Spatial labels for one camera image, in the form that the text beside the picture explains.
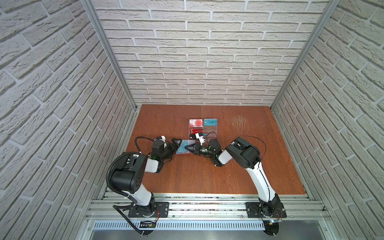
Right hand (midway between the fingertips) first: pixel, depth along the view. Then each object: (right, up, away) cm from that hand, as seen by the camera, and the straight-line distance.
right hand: (185, 147), depth 90 cm
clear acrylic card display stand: (+15, +12, +11) cm, 22 cm away
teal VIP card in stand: (+16, +16, +7) cm, 24 cm away
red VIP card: (+5, +9, +7) cm, 13 cm away
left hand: (-4, +3, +2) cm, 5 cm away
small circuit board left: (-17, -35, -18) cm, 43 cm away
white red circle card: (+6, +15, +8) cm, 18 cm away
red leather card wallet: (+2, +3, +6) cm, 7 cm away
